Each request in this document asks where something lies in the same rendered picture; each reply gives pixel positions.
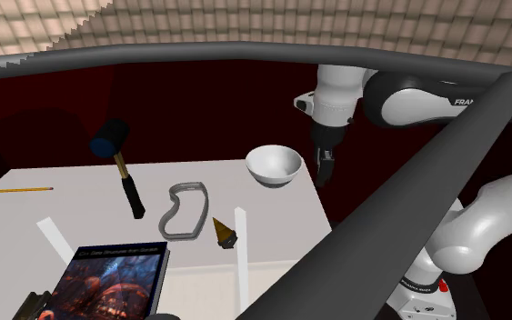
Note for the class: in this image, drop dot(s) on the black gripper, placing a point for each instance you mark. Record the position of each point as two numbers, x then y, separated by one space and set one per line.
329 135

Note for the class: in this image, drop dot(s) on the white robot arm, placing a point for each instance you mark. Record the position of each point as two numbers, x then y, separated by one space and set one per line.
481 221

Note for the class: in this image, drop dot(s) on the white bowl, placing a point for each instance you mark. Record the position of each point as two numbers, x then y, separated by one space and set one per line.
273 166

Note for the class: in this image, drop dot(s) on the brass cone with black base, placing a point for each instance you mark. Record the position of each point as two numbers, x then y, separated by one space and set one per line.
223 231

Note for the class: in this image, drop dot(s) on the white table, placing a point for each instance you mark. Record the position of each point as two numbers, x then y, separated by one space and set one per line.
82 201

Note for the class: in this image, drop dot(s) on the dark book with red cover picture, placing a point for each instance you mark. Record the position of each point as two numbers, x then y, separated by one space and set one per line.
109 283

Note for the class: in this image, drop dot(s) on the yellow pencil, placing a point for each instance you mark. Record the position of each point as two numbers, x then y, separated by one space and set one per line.
23 189

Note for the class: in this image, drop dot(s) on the black angular object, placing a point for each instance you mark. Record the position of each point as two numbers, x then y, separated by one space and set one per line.
31 306

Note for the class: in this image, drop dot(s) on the dark grey tubular frame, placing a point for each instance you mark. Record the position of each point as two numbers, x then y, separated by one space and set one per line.
371 248

